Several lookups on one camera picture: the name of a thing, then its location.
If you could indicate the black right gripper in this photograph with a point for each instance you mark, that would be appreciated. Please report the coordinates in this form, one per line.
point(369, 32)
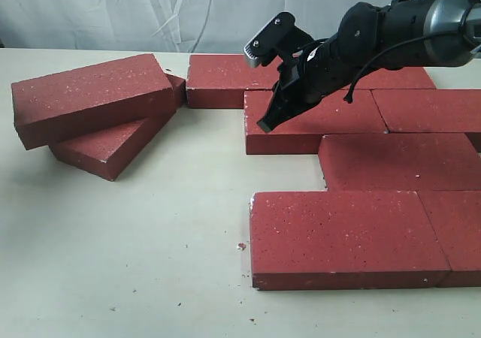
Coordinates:
point(287, 101)

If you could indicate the red brick being placed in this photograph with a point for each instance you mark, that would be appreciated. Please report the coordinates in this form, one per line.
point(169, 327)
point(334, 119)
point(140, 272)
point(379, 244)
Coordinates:
point(302, 134)

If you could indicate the red brick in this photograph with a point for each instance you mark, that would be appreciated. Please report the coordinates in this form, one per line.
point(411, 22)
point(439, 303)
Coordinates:
point(455, 218)
point(343, 240)
point(61, 106)
point(429, 110)
point(107, 153)
point(405, 78)
point(219, 81)

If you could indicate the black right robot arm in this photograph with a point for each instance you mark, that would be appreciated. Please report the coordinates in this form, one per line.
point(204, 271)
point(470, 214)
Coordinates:
point(406, 33)

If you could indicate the red brick second row right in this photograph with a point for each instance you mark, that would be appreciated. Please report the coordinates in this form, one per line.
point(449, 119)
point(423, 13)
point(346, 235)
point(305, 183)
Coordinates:
point(403, 162)

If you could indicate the white backdrop cloth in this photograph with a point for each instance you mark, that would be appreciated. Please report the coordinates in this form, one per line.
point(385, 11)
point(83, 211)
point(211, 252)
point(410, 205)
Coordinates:
point(201, 26)

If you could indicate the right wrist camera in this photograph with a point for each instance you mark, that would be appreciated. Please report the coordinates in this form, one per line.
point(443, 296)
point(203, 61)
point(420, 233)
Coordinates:
point(271, 41)

